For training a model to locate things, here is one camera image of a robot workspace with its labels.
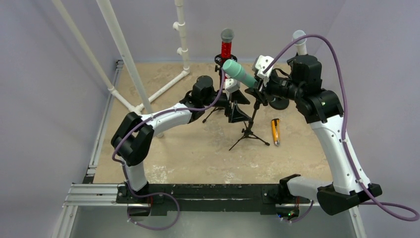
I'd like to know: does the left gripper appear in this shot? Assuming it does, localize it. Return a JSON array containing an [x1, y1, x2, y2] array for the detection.
[[203, 90, 251, 123]]

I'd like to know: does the black tripod stand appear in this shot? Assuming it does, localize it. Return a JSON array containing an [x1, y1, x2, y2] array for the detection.
[[229, 100, 270, 151], [202, 54, 231, 123]]

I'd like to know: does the teal toy microphone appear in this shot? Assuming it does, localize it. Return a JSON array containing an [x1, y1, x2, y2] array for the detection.
[[222, 59, 257, 88]]

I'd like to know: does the red glitter microphone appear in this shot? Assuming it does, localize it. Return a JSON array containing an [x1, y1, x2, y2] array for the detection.
[[220, 28, 234, 59]]

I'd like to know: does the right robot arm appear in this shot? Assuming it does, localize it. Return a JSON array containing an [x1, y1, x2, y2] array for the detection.
[[247, 55, 382, 215]]

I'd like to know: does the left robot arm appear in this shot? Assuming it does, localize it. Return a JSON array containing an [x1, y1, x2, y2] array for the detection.
[[111, 75, 229, 203]]

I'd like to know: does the black round-base mic stand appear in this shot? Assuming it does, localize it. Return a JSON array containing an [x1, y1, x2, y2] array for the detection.
[[267, 96, 290, 111]]

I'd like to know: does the white microphone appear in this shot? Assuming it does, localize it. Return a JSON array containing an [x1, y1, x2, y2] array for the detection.
[[292, 30, 308, 56]]

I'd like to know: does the yellow utility knife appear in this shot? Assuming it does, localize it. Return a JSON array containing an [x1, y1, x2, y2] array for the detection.
[[271, 118, 280, 146]]

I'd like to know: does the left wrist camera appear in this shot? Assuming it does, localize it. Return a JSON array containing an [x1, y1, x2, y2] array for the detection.
[[224, 78, 241, 94]]

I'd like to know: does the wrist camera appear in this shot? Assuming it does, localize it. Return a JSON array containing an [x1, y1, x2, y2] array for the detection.
[[252, 55, 274, 82], [224, 78, 241, 94]]

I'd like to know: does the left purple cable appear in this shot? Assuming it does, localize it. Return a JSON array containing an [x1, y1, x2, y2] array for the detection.
[[111, 67, 227, 231]]

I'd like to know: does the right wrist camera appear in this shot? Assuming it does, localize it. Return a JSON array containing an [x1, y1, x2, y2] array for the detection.
[[252, 55, 274, 82]]

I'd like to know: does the white PVC pipe frame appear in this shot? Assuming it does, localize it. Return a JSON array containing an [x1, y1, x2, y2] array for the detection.
[[52, 0, 191, 139]]

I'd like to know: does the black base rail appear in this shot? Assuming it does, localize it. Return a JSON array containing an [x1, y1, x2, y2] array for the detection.
[[116, 184, 310, 216]]

